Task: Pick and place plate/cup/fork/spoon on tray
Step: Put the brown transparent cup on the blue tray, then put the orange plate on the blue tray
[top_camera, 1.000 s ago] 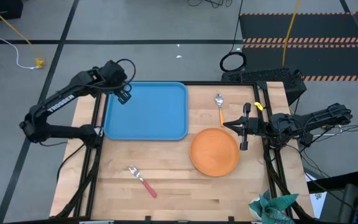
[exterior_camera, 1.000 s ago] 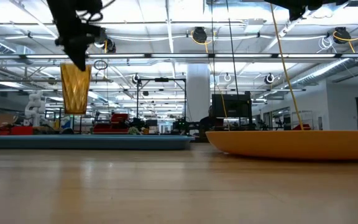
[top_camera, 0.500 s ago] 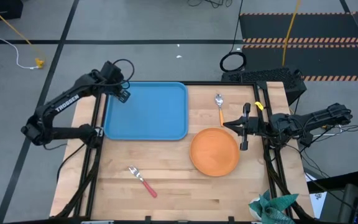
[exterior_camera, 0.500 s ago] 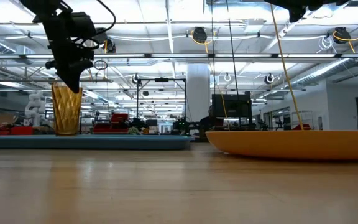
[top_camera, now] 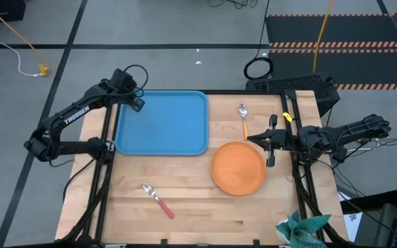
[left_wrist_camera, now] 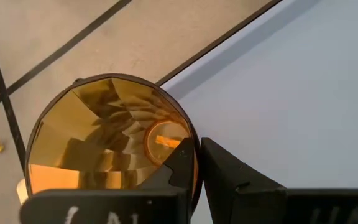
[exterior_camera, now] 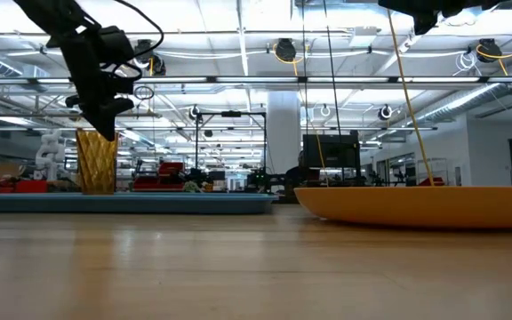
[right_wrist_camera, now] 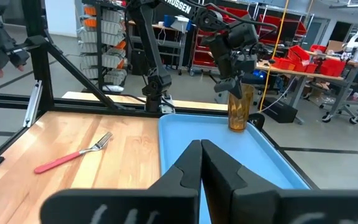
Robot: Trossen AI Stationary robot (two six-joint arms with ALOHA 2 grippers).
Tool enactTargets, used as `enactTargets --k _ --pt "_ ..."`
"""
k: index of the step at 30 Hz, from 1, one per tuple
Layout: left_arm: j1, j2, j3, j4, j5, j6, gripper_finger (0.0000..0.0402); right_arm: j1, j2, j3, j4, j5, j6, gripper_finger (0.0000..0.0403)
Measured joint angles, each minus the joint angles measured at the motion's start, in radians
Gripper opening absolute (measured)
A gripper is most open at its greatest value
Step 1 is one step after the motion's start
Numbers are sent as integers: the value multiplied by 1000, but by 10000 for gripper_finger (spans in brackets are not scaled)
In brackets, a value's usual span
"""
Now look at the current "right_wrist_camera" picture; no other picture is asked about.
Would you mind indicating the rack with grey orange bins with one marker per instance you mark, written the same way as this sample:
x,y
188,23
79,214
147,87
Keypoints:
x,y
112,34

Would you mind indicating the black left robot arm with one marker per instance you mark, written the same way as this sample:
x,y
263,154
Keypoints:
x,y
149,40

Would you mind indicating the black aluminium table frame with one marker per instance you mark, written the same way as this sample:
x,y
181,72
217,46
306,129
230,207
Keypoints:
x,y
37,62

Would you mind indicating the silver aluminium rail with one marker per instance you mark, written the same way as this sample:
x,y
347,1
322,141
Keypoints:
x,y
33,102

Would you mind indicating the red shelf unit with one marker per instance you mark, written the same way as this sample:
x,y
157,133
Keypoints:
x,y
287,26

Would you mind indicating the wooden top workbench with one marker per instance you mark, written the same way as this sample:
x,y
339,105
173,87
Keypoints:
x,y
300,74

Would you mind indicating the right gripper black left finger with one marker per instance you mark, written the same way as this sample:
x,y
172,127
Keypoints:
x,y
166,202

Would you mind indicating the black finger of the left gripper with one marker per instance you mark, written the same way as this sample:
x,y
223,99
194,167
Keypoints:
x,y
237,90
224,85

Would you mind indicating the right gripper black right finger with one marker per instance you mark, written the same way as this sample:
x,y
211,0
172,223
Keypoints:
x,y
244,202

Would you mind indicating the cardboard box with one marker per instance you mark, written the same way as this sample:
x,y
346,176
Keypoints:
x,y
334,46

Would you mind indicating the blue plastic tray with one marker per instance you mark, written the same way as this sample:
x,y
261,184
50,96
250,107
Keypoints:
x,y
182,133

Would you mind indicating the grey wheeled cart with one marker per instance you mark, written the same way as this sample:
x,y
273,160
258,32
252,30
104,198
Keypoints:
x,y
346,93

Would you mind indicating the red plastic bin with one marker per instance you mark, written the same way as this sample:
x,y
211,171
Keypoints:
x,y
283,63
332,68
298,53
318,48

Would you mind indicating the black box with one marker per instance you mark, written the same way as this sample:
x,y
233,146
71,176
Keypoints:
x,y
280,110

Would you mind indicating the metal shelf workbench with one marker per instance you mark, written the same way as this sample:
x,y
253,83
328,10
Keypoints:
x,y
172,43

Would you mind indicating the blue container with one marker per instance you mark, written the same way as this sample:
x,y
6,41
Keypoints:
x,y
168,21

